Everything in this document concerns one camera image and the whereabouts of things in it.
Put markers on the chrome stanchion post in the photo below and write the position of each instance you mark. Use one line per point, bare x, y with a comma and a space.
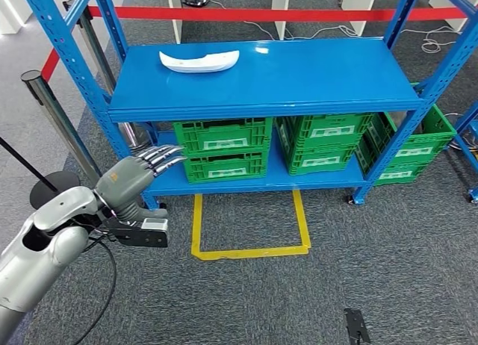
95, 56
60, 120

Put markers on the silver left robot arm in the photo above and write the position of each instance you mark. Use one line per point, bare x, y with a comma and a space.
37, 263

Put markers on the chrome stanchion base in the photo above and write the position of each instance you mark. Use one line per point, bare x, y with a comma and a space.
463, 146

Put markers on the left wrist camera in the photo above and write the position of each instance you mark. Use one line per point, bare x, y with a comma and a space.
149, 236

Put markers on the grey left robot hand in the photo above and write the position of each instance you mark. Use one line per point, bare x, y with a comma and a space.
123, 184

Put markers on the white curved plastic part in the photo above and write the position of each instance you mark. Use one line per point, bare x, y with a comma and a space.
199, 62

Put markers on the red barrier belt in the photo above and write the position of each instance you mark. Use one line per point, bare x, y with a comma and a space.
261, 15

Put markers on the black stanchion post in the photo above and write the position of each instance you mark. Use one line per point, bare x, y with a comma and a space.
48, 182

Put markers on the green plastic crate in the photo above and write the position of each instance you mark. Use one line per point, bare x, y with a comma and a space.
223, 134
298, 134
294, 163
418, 169
440, 134
223, 164

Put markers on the blue neighbouring rack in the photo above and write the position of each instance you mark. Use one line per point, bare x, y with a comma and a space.
464, 119

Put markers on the blue metal shelf rack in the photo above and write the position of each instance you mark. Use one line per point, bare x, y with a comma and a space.
261, 75

